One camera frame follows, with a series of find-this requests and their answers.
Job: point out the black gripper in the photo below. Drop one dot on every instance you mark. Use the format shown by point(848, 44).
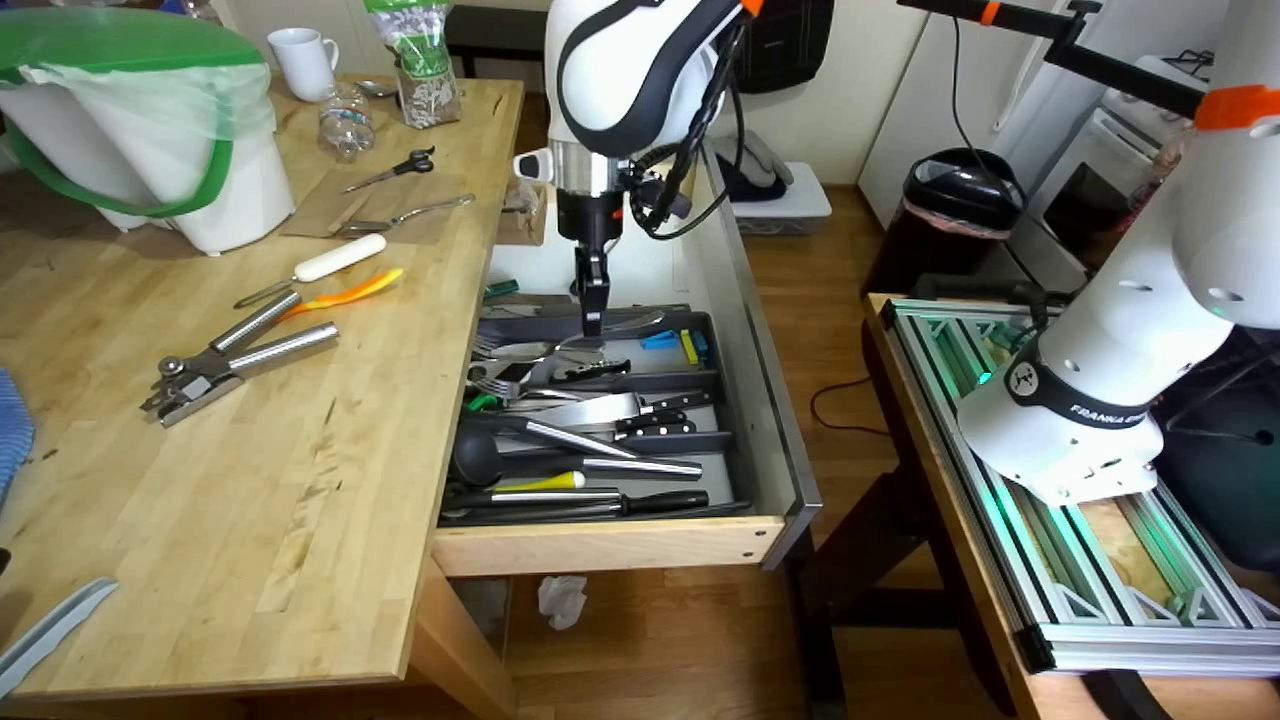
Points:
point(595, 217)

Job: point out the silver spoon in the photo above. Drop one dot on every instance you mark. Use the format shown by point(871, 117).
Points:
point(552, 362)

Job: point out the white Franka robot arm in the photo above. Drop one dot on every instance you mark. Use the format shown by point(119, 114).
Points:
point(1132, 333)

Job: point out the wooden drawer with grey front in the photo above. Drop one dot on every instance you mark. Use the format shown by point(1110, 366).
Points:
point(601, 546)

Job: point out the small blue utensil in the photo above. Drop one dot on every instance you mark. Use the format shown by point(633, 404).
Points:
point(663, 341)

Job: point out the small clear plastic box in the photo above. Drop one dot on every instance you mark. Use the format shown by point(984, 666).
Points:
point(521, 215)

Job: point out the small yellow utensil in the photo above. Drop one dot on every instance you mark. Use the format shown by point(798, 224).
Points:
point(690, 345)

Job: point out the wide blade kitchen knife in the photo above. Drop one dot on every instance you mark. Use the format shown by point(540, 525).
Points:
point(585, 410)

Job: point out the grey cutlery organizer tray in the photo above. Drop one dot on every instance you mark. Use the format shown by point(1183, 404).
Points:
point(716, 446)

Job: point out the dark grey pouch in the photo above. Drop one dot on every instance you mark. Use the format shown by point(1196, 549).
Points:
point(760, 165)

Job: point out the black ladle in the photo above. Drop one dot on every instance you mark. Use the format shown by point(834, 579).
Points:
point(475, 462)

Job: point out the white flat platform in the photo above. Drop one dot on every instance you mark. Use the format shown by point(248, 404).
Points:
point(800, 205)

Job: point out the clear bag with green print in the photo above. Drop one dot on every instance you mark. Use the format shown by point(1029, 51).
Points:
point(424, 82)

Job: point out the black stool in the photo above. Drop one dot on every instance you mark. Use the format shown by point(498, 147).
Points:
point(493, 27)

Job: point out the small clear glass jar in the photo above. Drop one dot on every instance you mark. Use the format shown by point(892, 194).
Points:
point(344, 124)

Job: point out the white crumpled plastic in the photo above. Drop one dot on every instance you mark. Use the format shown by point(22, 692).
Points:
point(563, 602)

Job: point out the white mug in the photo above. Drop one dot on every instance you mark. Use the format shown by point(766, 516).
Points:
point(306, 62)

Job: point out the black trash bin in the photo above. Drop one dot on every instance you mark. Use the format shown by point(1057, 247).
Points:
point(952, 203)

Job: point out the white bucket with green bag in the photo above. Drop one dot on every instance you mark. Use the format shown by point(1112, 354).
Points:
point(132, 135)

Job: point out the black clamp bar orange grips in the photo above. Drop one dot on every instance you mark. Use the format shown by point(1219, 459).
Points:
point(1025, 22)

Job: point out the blue cloth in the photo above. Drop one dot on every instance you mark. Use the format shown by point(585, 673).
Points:
point(11, 432)

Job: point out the grey flat tool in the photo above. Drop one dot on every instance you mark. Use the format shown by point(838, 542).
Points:
point(52, 628)

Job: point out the black wall speaker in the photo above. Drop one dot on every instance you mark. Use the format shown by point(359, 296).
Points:
point(793, 43)

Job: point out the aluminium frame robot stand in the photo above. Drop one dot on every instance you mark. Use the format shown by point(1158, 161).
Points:
point(1104, 586)

